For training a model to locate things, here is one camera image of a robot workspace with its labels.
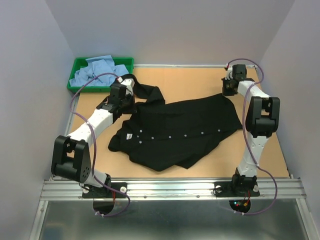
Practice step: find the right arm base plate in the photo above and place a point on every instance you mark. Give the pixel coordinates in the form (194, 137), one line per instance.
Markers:
(224, 189)

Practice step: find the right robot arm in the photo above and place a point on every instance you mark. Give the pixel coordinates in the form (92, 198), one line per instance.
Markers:
(260, 119)

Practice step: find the aluminium mounting rail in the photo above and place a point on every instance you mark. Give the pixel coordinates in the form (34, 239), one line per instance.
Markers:
(175, 209)

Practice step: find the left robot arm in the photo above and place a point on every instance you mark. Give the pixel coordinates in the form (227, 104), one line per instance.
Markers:
(71, 153)

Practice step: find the light blue shirt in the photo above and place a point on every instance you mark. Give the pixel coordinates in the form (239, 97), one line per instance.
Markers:
(97, 66)

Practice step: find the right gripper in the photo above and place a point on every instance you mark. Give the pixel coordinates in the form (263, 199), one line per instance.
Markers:
(225, 92)

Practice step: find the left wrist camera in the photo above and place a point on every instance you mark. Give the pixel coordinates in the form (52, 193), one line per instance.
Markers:
(129, 83)

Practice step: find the green plastic bin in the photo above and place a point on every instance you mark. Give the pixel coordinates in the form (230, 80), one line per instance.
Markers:
(128, 61)

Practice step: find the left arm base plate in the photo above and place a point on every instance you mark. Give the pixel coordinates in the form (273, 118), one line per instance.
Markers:
(92, 192)

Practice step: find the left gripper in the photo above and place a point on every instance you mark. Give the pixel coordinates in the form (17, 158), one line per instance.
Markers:
(132, 105)

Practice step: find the black long sleeve shirt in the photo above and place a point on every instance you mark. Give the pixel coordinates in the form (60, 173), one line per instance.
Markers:
(160, 135)

